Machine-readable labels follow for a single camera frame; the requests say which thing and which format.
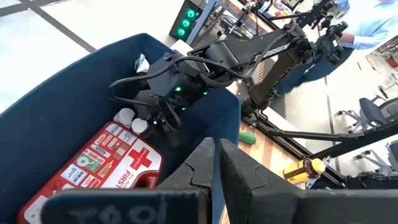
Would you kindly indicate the black box green lights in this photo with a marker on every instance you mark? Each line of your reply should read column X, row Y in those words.
column 186, row 22

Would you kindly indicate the black robot arm with gripper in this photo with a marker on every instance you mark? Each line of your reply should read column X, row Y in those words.
column 329, row 46

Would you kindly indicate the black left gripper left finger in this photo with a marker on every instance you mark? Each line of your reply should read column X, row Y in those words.
column 140, row 205

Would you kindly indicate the person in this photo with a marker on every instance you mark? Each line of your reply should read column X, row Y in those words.
column 373, row 25

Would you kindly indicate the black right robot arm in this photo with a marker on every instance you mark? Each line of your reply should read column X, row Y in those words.
column 236, row 53

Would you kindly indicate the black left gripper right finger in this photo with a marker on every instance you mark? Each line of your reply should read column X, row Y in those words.
column 280, row 205

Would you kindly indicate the black aluminium table frame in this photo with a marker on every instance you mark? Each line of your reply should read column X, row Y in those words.
column 311, row 135

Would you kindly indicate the person's hand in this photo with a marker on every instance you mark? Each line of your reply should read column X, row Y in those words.
column 347, row 38

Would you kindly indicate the small white pill bottle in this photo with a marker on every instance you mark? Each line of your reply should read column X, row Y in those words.
column 139, row 125

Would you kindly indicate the grey office chair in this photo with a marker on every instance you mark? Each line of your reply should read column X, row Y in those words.
column 392, row 155
column 371, row 112

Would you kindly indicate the small green white tag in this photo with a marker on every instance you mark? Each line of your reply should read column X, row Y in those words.
column 142, row 63

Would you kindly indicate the amber jar yellow lid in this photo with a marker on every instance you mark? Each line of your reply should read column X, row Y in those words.
column 298, row 171

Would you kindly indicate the green bandage roll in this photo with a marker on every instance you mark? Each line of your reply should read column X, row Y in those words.
column 247, row 138

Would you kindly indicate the navy white striped basket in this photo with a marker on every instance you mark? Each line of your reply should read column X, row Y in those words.
column 62, row 93

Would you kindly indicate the red first aid kit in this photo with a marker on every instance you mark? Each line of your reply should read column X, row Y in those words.
column 102, row 165

